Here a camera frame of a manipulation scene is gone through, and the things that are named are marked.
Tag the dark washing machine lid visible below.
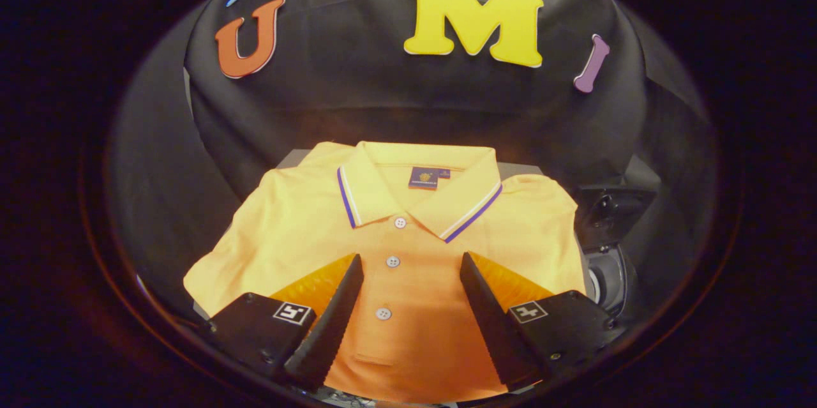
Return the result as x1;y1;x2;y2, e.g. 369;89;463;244
574;185;657;249

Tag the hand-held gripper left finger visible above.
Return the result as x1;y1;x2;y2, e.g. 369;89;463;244
203;253;364;391

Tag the orange polo shirt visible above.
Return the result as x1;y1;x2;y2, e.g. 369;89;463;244
183;141;587;404

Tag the grey cabinet with dark top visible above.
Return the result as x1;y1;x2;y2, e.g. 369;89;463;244
276;148;543;178

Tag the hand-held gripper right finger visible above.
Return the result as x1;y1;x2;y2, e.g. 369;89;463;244
460;252;626;389

